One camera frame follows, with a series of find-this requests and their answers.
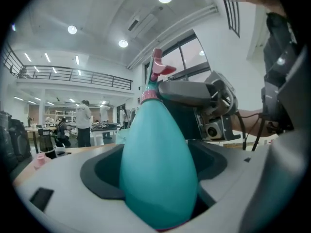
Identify black work table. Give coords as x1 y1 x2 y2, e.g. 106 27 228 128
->
90 121 120 133

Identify white ceiling pipes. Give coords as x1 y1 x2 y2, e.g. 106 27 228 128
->
126 4 219 70

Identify group of ceiling strip lights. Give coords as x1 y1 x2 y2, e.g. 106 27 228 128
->
13 52 110 107

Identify dark transparent jug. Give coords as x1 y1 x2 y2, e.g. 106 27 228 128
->
37 128 58 159

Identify white ceiling air conditioner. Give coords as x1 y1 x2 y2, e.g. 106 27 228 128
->
127 13 159 38

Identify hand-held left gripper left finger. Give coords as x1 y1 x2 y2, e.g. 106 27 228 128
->
13 143 156 233

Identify black balcony railing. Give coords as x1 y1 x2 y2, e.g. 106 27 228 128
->
1 42 134 91

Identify black bags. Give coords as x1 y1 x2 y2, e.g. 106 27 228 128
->
0 110 33 173

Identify pink and teal spray head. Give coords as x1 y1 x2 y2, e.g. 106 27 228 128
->
139 48 177 104

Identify teal spray bottle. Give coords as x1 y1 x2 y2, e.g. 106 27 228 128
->
119 98 199 231

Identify black cable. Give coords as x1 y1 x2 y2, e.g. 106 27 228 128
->
235 111 248 151
251 116 266 152

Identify black wall grille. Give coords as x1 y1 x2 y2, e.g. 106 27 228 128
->
223 0 242 39

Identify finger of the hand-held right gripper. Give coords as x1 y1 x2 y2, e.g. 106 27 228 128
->
157 80 219 108

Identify large dark-framed window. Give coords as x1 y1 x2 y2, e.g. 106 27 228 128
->
144 29 212 92

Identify pink bottle cap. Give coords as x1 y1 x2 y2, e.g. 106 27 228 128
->
33 153 47 170

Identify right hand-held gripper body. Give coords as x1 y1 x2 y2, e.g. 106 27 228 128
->
193 70 242 142

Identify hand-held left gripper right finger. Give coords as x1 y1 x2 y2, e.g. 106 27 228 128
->
155 139 273 233

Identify person's dark shirt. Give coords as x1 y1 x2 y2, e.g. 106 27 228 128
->
264 12 296 73

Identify person's right forearm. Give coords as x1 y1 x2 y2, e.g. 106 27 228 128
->
230 108 278 139

